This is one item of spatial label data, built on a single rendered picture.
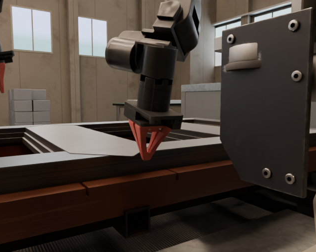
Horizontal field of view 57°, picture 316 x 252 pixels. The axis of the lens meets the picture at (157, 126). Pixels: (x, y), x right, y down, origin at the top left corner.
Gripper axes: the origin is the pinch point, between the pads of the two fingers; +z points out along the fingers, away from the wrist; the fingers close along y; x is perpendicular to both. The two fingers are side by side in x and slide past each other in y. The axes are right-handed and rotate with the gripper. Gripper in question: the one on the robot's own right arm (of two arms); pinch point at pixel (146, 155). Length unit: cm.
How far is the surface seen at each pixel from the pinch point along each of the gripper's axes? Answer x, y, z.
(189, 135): 33.2, -27.8, 8.0
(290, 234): 29.7, 14.3, 15.4
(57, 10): 206, -955, -62
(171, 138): 31.9, -35.7, 11.9
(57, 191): -16.0, 0.9, 4.1
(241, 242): 18.3, 11.1, 16.3
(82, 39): 284, -937, 14
